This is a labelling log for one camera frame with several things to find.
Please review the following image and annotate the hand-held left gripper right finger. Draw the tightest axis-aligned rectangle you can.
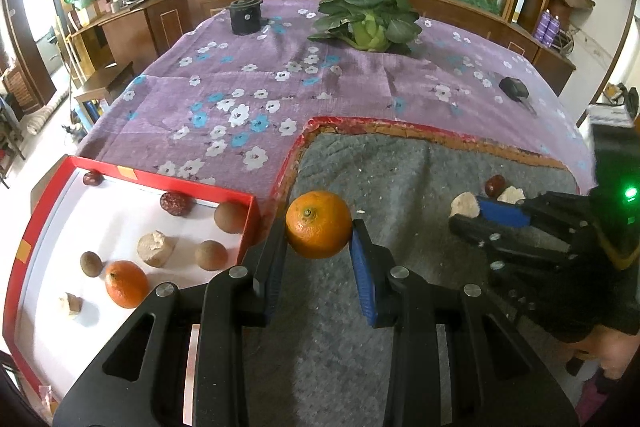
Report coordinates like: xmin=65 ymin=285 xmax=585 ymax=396
xmin=350 ymin=218 xmax=581 ymax=427

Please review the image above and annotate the green leafy vegetable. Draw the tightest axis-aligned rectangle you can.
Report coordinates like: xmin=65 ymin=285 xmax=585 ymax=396
xmin=307 ymin=0 xmax=422 ymax=54

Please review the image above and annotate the small round red date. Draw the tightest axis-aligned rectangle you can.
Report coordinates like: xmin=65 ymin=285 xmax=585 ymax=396
xmin=485 ymin=175 xmax=508 ymax=199

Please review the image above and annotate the large wrinkled red date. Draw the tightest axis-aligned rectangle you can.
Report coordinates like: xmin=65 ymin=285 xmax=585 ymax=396
xmin=160 ymin=192 xmax=194 ymax=218

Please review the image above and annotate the person's right hand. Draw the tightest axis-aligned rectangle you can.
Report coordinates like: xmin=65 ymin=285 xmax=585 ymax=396
xmin=565 ymin=322 xmax=628 ymax=382

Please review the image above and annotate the dark brown longan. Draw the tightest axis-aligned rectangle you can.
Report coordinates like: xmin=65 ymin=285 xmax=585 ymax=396
xmin=80 ymin=251 xmax=104 ymax=278

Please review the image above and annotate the large orange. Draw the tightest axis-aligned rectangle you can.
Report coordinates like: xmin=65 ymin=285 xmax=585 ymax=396
xmin=104 ymin=260 xmax=150 ymax=309

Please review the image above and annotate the black cylindrical motor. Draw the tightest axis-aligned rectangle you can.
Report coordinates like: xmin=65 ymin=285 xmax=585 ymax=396
xmin=228 ymin=0 xmax=264 ymax=35

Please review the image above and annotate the small orange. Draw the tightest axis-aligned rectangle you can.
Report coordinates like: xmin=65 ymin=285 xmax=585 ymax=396
xmin=285 ymin=190 xmax=353 ymax=259

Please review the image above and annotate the large pale yam chunk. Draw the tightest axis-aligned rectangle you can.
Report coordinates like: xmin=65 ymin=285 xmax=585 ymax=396
xmin=137 ymin=230 xmax=177 ymax=268

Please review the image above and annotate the light brown longan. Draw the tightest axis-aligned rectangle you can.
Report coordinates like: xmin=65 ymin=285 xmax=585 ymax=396
xmin=214 ymin=201 xmax=249 ymax=234
xmin=194 ymin=240 xmax=228 ymax=272

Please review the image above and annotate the grey felt mat red border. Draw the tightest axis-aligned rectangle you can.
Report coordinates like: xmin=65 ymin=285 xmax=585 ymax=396
xmin=240 ymin=117 xmax=596 ymax=427

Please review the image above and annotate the person's right forearm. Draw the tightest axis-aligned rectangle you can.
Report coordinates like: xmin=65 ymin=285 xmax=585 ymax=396
xmin=575 ymin=377 xmax=617 ymax=414

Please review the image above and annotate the purple floral tablecloth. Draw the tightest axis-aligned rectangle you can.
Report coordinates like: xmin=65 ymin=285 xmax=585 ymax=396
xmin=75 ymin=0 xmax=596 ymax=188

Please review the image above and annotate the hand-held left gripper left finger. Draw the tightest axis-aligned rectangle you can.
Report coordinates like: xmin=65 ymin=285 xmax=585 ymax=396
xmin=52 ymin=217 xmax=290 ymax=427

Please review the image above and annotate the small black adapter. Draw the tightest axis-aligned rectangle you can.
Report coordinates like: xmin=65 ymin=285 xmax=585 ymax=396
xmin=499 ymin=77 xmax=530 ymax=102

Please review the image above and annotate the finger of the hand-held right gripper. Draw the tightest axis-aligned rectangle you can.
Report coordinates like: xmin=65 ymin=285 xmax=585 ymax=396
xmin=475 ymin=191 xmax=597 ymax=239
xmin=449 ymin=213 xmax=562 ymax=259

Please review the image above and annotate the red-rimmed white tray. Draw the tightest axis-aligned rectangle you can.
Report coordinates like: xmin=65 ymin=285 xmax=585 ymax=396
xmin=2 ymin=155 xmax=262 ymax=423

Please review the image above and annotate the small pale yam chunk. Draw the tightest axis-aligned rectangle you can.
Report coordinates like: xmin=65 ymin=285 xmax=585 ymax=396
xmin=59 ymin=292 xmax=83 ymax=319

